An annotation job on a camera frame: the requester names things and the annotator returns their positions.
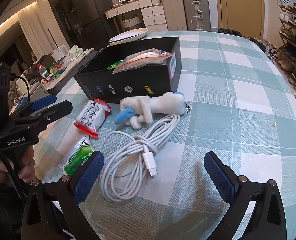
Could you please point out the colourful snack bag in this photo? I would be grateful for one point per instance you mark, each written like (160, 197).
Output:
(57, 68)

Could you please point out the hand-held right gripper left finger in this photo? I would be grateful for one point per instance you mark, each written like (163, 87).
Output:
(87, 177)

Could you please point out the scattered floor shoes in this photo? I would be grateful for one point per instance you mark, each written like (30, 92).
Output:
(265, 48)

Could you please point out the silver suitcase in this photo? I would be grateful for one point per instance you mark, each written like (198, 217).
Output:
(196, 12)

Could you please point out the person's left forearm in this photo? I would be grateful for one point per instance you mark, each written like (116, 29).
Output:
(2, 205)

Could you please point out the person's left hand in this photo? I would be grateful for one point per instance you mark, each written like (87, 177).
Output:
(27, 165)

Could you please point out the teal checked tablecloth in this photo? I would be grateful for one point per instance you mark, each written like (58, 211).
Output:
(238, 105)

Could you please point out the red capped plastic bottle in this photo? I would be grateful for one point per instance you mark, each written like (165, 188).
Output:
(44, 73)

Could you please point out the white plush toy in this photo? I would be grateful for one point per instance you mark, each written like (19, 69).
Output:
(163, 105)

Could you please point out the grey refrigerator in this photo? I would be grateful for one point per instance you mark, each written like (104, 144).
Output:
(95, 17)

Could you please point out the white oval plate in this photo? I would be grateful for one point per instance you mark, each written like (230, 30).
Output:
(128, 38)

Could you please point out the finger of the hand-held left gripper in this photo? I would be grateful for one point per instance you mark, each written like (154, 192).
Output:
(44, 102)
(55, 111)

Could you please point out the white curtain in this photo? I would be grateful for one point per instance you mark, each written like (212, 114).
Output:
(35, 30)

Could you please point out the tan wooden door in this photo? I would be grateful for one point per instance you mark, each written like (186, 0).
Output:
(240, 5)

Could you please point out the woven grey basket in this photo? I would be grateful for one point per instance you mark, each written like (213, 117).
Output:
(131, 23)

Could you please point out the tall black cabinet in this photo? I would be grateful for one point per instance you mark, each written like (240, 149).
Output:
(60, 12)

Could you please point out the wooden shoe rack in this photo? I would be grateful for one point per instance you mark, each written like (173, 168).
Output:
(285, 45)

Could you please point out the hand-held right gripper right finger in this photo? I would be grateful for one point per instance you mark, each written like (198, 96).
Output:
(220, 177)

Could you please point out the beige suitcase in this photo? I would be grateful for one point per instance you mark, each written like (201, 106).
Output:
(171, 11)

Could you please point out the grey coffee table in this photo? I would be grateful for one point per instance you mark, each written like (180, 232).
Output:
(75, 66)

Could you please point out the red white packet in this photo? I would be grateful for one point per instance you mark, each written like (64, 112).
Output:
(90, 115)

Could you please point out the dark fuzzy slippers pair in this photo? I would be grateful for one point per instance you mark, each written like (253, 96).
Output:
(229, 32)

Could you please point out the group of assorted shoes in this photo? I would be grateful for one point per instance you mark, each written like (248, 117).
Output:
(295, 30)

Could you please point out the green tissue pack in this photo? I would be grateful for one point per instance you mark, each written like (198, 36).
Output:
(75, 51)

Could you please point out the grey drawer cabinet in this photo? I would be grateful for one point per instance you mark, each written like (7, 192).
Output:
(37, 90)

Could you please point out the black cardboard box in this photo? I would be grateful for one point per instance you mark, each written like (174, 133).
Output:
(138, 80)

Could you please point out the green white sachet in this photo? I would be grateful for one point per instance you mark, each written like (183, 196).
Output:
(77, 152)
(114, 65)

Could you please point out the white electric kettle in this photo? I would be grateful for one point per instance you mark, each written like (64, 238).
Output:
(59, 53)

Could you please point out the white dressing table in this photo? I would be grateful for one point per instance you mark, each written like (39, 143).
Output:
(153, 15)

